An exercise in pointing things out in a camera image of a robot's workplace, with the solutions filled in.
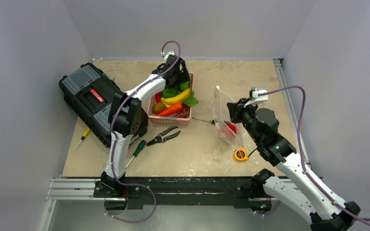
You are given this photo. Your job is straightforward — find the yellow toy banana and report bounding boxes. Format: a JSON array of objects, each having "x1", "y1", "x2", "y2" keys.
[{"x1": 161, "y1": 88, "x2": 191, "y2": 108}]

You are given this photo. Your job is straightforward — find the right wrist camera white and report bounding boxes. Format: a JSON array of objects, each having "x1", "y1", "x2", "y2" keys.
[{"x1": 244, "y1": 87, "x2": 268, "y2": 107}]

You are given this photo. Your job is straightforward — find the pink plastic basket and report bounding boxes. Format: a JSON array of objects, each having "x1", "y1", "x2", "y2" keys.
[{"x1": 147, "y1": 72, "x2": 195, "y2": 125}]

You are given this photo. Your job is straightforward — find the red toy apple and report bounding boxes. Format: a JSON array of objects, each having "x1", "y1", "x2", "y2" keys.
[{"x1": 219, "y1": 123, "x2": 237, "y2": 139}]

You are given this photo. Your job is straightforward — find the aluminium frame rail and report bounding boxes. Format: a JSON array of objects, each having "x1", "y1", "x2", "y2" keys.
[{"x1": 273, "y1": 59, "x2": 310, "y2": 164}]

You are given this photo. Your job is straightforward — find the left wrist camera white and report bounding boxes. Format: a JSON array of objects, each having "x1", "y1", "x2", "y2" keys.
[{"x1": 161, "y1": 51, "x2": 176, "y2": 61}]

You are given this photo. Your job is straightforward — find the small yellow screwdriver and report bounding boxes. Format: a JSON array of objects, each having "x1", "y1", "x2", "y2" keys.
[{"x1": 76, "y1": 128, "x2": 91, "y2": 149}]

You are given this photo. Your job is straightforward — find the orange toy carrot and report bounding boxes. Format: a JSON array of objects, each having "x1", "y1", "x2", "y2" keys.
[{"x1": 157, "y1": 102, "x2": 183, "y2": 117}]

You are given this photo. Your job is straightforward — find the brown toy kiwi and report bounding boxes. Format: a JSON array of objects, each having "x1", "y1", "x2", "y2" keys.
[{"x1": 152, "y1": 102, "x2": 166, "y2": 115}]

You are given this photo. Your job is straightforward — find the black yellow screwdriver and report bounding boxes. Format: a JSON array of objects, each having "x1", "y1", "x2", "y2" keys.
[{"x1": 192, "y1": 117, "x2": 216, "y2": 125}]

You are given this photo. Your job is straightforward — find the green handled screwdriver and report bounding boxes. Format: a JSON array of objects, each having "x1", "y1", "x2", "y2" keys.
[{"x1": 125, "y1": 140, "x2": 147, "y2": 169}]

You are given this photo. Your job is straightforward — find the green toy leaf vegetable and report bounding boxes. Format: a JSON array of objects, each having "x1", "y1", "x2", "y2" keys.
[{"x1": 182, "y1": 84, "x2": 199, "y2": 107}]

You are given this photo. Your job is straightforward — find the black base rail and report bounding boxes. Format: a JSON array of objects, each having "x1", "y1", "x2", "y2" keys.
[{"x1": 94, "y1": 176, "x2": 283, "y2": 211}]

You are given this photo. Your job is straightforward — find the orange tape measure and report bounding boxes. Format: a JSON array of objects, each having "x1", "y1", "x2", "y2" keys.
[{"x1": 233, "y1": 147, "x2": 258, "y2": 162}]

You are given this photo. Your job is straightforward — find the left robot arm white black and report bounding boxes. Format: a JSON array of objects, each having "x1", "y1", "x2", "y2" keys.
[{"x1": 93, "y1": 52, "x2": 189, "y2": 198}]

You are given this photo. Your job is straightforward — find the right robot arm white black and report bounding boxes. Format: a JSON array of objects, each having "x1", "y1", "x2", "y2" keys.
[{"x1": 226, "y1": 98, "x2": 360, "y2": 231}]

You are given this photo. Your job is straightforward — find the black tool box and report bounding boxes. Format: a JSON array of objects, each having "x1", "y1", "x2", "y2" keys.
[{"x1": 59, "y1": 62, "x2": 148, "y2": 149}]

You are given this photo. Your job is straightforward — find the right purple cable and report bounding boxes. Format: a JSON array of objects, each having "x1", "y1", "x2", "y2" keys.
[{"x1": 258, "y1": 85, "x2": 370, "y2": 231}]

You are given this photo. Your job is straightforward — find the clear zip top bag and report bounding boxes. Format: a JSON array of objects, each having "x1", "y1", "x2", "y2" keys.
[{"x1": 211, "y1": 86, "x2": 244, "y2": 149}]

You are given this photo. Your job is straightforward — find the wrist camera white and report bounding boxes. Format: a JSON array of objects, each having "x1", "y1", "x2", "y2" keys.
[
  {"x1": 161, "y1": 51, "x2": 176, "y2": 61},
  {"x1": 244, "y1": 87, "x2": 268, "y2": 107}
]

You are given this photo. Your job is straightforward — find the black pliers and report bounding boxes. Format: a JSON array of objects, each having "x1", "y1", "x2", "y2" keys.
[{"x1": 146, "y1": 126, "x2": 181, "y2": 146}]

